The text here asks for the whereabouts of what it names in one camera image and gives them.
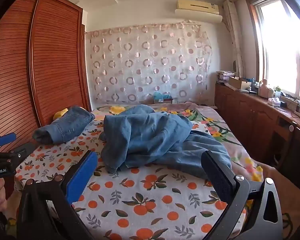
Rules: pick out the green capped bottle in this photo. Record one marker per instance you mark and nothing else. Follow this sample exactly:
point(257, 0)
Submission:
point(278, 92)

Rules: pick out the beige window curtain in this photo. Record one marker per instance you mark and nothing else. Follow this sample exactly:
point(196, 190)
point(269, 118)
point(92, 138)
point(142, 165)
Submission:
point(233, 35)

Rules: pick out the stack of books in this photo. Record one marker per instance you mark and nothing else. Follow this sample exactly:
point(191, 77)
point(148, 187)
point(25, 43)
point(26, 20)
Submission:
point(225, 76)

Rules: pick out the cardboard box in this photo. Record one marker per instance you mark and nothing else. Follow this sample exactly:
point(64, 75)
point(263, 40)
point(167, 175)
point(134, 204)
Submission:
point(237, 83)

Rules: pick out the wooden slatted wardrobe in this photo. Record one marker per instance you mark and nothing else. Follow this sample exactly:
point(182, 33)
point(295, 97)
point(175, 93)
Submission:
point(52, 55)

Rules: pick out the person's left hand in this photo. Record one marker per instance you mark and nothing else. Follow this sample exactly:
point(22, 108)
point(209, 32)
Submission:
point(1, 202)

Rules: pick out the orange fruit print bedsheet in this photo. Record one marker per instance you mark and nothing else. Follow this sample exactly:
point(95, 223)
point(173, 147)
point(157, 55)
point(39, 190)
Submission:
point(145, 200)

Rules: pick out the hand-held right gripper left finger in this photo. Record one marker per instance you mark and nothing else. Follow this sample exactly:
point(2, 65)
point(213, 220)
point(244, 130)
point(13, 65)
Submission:
point(82, 177)

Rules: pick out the small white box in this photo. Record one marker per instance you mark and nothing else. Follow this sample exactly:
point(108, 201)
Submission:
point(274, 102)

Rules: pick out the blue gift bag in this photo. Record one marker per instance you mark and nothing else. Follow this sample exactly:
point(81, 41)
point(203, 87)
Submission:
point(161, 97)

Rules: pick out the yellow plush toy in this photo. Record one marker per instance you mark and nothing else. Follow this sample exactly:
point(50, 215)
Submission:
point(60, 113)

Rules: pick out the beige plastic jug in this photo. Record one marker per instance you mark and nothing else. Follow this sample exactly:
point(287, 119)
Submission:
point(265, 88)

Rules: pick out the circle pattern wall curtain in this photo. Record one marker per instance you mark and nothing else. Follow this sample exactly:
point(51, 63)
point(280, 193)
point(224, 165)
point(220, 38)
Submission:
point(140, 62)

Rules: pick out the light blue denim pants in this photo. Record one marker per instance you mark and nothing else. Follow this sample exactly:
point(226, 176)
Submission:
point(152, 137)

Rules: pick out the wooden framed window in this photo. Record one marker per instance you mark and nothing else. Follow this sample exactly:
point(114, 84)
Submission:
point(282, 50)

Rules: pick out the dark blue folded jeans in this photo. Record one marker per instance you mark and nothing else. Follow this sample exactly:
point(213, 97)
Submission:
point(65, 126)

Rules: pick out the white air conditioner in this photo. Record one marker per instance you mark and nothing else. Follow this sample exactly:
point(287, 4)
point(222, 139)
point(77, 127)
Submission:
point(197, 7)

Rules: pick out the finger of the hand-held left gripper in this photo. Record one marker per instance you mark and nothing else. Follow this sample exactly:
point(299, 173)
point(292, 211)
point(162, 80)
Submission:
point(6, 138)
point(15, 154)

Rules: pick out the wooden cabinet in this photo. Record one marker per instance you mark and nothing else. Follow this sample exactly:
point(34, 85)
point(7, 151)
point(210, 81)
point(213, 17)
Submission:
point(252, 115)

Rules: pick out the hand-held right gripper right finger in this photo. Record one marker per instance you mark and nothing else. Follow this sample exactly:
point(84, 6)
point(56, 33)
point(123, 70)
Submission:
point(216, 177)

